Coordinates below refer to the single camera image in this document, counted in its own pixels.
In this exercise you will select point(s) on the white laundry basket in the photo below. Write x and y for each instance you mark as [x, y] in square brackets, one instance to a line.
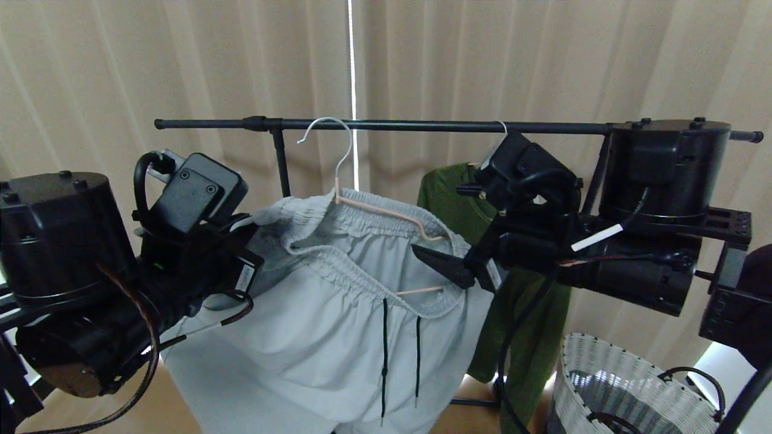
[603, 374]

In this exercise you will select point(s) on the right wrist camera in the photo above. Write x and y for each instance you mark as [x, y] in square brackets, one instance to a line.
[518, 163]

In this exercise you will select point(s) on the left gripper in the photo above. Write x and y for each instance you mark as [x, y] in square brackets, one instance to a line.
[193, 265]

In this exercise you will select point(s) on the black clothes rack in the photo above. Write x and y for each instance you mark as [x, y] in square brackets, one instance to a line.
[422, 125]

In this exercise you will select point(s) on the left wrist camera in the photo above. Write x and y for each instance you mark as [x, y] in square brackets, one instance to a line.
[199, 193]

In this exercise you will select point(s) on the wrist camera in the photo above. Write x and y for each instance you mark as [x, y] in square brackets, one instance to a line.
[518, 163]
[199, 193]

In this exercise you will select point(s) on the pale grey garment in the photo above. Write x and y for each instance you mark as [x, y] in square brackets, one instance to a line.
[325, 337]

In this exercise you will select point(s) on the pink clothes hanger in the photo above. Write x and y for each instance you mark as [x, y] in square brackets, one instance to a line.
[386, 212]
[502, 128]

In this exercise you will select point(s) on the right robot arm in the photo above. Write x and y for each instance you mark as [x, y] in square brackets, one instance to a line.
[663, 163]

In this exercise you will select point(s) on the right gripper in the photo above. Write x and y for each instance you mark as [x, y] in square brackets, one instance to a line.
[531, 241]

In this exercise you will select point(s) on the green long-sleeved shirt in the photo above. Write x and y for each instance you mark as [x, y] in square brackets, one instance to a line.
[446, 199]

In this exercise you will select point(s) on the beige curtain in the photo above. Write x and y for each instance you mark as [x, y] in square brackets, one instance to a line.
[543, 60]

